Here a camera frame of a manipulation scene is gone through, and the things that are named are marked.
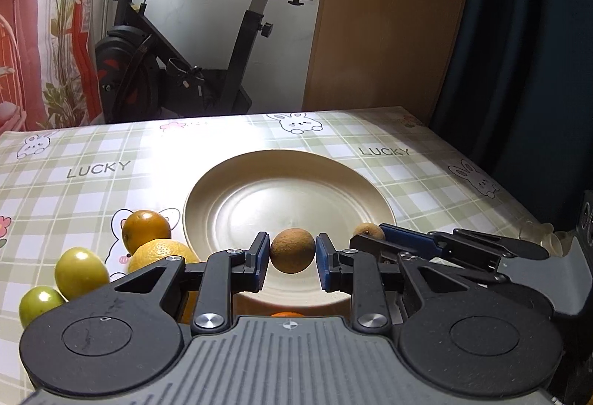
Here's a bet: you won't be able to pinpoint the wooden wardrobe panel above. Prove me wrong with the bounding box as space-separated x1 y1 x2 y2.
302 0 466 120

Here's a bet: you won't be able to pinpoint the brown longan fruit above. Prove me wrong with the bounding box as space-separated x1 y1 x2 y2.
271 228 316 273

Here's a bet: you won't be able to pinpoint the black exercise bike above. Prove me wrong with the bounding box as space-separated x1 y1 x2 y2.
93 0 319 123

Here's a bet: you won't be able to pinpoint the pink printed wall tapestry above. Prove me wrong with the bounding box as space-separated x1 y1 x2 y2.
1 0 102 132

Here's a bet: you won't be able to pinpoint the yellow lemon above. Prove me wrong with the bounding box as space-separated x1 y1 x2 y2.
126 238 201 325

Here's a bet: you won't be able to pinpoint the dark teal curtain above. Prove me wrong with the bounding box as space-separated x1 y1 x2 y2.
429 0 592 229

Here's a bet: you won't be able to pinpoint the green plaid tablecloth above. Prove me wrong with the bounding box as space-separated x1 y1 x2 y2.
1 108 531 404

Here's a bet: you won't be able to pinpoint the yellow-green jujube fruit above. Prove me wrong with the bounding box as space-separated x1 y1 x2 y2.
54 246 110 301

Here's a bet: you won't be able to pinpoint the beige round plate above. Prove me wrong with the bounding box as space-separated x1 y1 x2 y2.
182 148 398 318

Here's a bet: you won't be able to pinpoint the small orange mandarin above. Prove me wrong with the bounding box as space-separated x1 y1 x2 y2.
271 311 305 318

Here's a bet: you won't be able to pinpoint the orange near bunny print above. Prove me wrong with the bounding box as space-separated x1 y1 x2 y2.
122 210 172 255

